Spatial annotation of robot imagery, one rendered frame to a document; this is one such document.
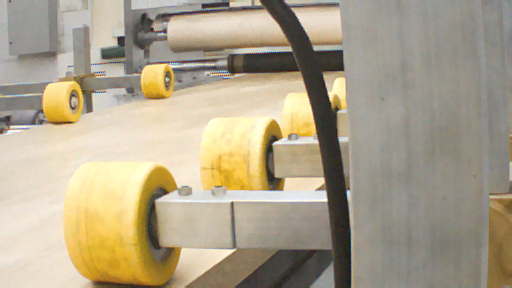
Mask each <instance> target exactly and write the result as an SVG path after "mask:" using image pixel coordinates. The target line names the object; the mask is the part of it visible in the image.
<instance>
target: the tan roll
mask: <svg viewBox="0 0 512 288"><path fill-rule="evenodd" d="M291 9H292V11H294V13H295V14H296V16H297V18H299V20H300V23H301V25H302V26H303V28H304V29H305V31H306V34H307V35H308V37H309V39H310V41H311V43H312V45H313V46H314V45H326V46H332V45H343V44H342V26H341V19H340V8H339V7H316V8H291ZM144 39H145V42H156V41H162V40H168V43H169V48H171V50H172V52H191V51H209V50H227V49H244V48H262V47H280V46H290V45H289V43H288V42H287V39H286V37H285V36H284V34H283V33H282V31H281V28H280V27H279V25H277V23H276V22H275V21H274V19H273V18H272V17H270V14H269V13H268V12H267V11H266V10H265V9H262V10H249V11H235V12H221V13H208V14H195V15H181V16H173V17H172V18H171V19H170V20H169V23H168V26H167V30H157V31H146V32H145V34H144Z"/></svg>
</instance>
